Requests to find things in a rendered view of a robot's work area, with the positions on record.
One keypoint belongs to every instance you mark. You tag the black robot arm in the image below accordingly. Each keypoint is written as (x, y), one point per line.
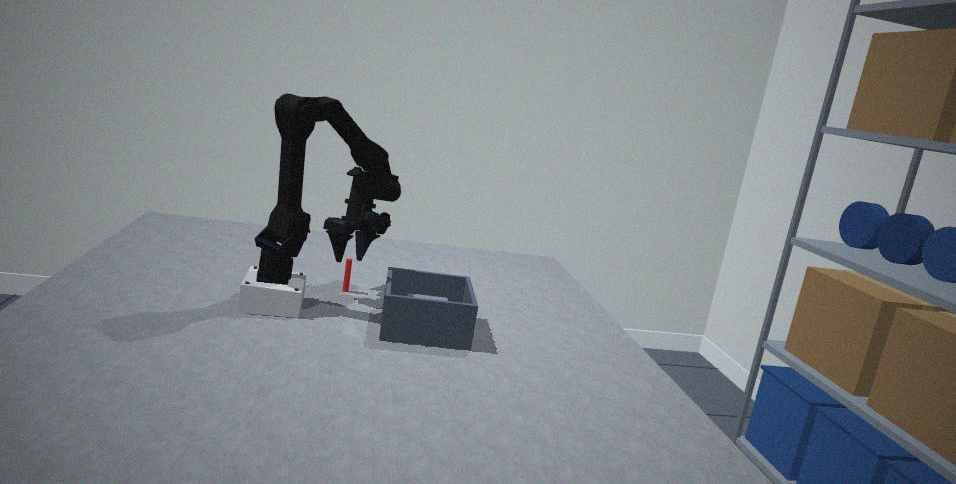
(295, 118)

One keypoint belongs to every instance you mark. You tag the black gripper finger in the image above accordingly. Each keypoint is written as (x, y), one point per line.
(363, 241)
(339, 242)

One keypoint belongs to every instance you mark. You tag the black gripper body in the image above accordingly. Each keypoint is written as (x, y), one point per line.
(348, 224)

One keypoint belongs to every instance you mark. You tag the red peg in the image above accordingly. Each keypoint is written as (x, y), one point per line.
(347, 275)

